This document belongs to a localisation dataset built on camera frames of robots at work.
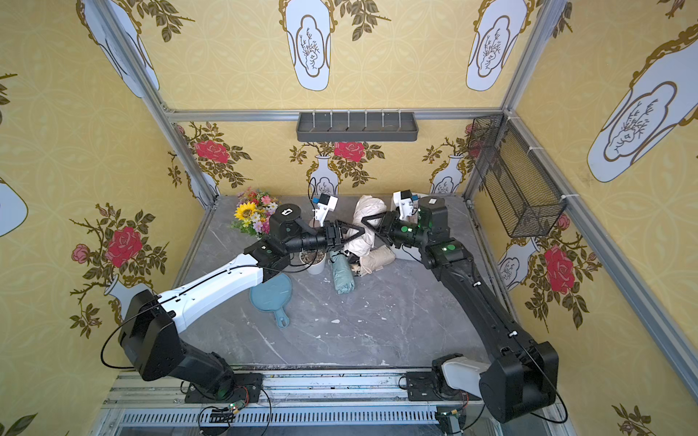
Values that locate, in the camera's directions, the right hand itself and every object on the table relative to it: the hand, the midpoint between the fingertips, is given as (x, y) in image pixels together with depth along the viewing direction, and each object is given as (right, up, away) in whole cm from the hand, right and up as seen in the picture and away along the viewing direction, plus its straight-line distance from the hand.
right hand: (372, 220), depth 72 cm
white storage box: (+14, -13, +26) cm, 33 cm away
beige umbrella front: (-1, +4, -1) cm, 4 cm away
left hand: (-4, -3, -2) cm, 5 cm away
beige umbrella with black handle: (+3, -14, +23) cm, 27 cm away
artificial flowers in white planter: (-37, +3, +16) cm, 40 cm away
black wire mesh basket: (+41, +5, 0) cm, 42 cm away
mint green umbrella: (-8, -20, +18) cm, 28 cm away
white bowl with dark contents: (-18, -14, +20) cm, 31 cm away
